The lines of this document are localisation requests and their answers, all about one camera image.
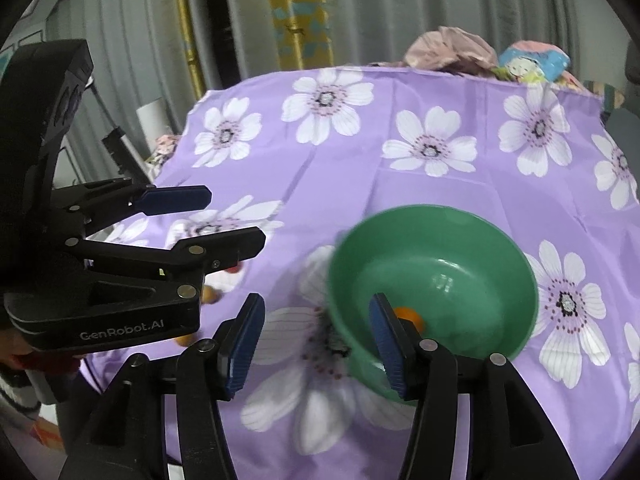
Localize orange tangerine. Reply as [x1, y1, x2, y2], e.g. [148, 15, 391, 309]
[394, 307, 425, 334]

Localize yellow cherry tomato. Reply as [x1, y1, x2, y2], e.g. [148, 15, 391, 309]
[174, 334, 198, 348]
[201, 285, 221, 304]

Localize green plastic bowl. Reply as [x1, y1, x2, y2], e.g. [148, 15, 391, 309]
[326, 205, 538, 401]

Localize person left hand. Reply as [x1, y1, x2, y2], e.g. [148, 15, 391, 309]
[0, 328, 81, 376]

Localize black light stand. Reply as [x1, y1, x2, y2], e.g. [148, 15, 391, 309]
[86, 76, 151, 185]

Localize white paper roll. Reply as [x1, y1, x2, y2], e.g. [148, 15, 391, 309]
[136, 98, 172, 150]

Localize purple floral tablecloth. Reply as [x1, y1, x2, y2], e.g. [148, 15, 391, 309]
[108, 67, 639, 479]

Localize yellow patterned curtain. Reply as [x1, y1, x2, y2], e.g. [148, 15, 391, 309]
[269, 0, 334, 70]

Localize pink cloth pile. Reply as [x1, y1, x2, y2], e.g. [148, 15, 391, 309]
[404, 26, 498, 75]

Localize grey sofa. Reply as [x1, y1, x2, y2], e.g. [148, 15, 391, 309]
[602, 54, 640, 146]

